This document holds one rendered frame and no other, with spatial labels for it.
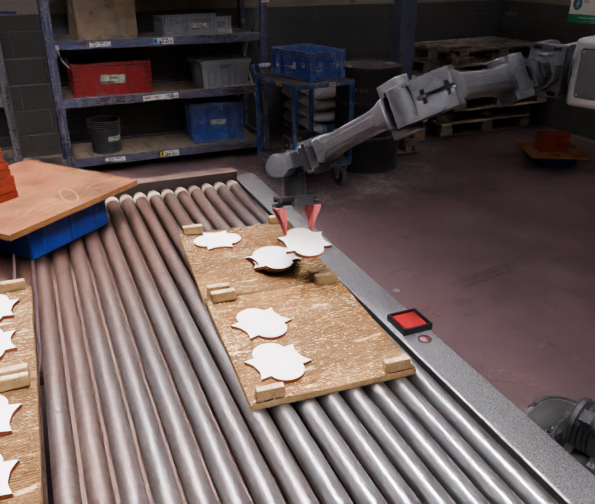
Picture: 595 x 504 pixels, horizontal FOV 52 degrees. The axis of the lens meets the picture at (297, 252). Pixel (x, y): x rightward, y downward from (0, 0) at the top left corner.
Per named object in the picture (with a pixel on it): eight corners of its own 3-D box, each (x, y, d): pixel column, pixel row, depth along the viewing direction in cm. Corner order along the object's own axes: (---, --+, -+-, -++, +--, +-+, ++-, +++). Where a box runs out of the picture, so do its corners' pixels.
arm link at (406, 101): (459, 111, 107) (440, 56, 107) (395, 138, 116) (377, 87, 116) (540, 93, 141) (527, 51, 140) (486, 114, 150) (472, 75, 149)
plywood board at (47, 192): (29, 163, 221) (28, 158, 221) (137, 184, 201) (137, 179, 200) (-108, 209, 181) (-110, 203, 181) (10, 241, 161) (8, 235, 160)
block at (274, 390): (283, 391, 119) (283, 380, 118) (286, 397, 117) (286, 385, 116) (253, 397, 117) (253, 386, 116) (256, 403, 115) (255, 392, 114)
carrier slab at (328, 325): (338, 284, 161) (338, 278, 160) (416, 374, 126) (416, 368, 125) (206, 306, 151) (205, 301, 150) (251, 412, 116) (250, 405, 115)
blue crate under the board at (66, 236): (42, 207, 210) (36, 179, 206) (111, 223, 197) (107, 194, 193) (-40, 240, 185) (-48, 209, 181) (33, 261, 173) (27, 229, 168)
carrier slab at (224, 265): (289, 225, 197) (289, 220, 196) (335, 283, 161) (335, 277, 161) (179, 239, 187) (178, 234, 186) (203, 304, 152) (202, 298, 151)
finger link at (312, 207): (323, 232, 156) (320, 195, 154) (297, 236, 154) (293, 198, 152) (314, 230, 162) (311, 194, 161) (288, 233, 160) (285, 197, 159)
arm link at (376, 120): (433, 125, 116) (414, 71, 115) (409, 133, 114) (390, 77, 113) (330, 172, 155) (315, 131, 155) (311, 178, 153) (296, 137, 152)
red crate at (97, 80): (144, 84, 566) (141, 52, 554) (154, 93, 529) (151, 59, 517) (69, 90, 542) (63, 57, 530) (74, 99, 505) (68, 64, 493)
